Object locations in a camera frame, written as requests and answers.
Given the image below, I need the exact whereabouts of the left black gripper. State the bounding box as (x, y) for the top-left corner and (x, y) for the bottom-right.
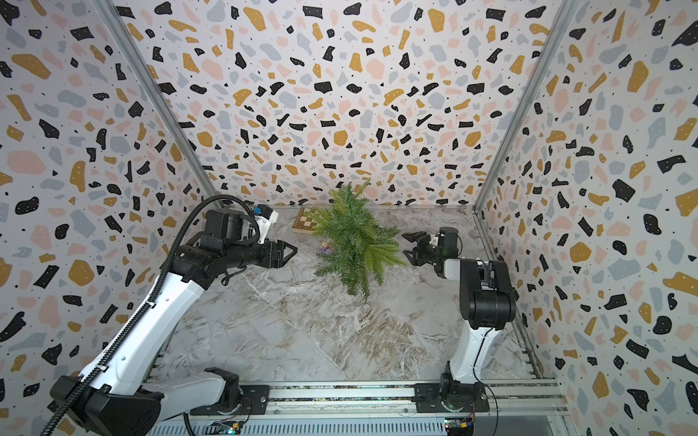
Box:
(225, 235), (299, 271)

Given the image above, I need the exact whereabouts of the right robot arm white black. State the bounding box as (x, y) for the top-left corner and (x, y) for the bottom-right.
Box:
(403, 227), (516, 413)

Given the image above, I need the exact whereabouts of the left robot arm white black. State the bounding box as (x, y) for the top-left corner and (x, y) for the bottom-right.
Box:
(43, 205), (297, 435)

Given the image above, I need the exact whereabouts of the small green christmas tree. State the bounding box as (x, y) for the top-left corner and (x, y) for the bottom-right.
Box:
(309, 181), (405, 301)

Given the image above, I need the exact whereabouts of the wooden chessboard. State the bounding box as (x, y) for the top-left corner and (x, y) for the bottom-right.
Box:
(292, 208), (318, 234)

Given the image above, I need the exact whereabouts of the small colourful toy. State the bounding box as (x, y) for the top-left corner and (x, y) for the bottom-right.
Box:
(319, 242), (333, 256)

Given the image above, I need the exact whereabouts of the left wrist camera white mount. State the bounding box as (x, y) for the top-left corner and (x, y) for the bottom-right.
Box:
(253, 205), (279, 245)

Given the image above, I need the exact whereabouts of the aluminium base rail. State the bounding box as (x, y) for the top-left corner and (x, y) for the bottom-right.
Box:
(152, 379), (576, 435)

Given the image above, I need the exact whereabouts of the black corrugated cable conduit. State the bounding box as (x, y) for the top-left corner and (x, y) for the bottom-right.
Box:
(37, 194), (260, 436)

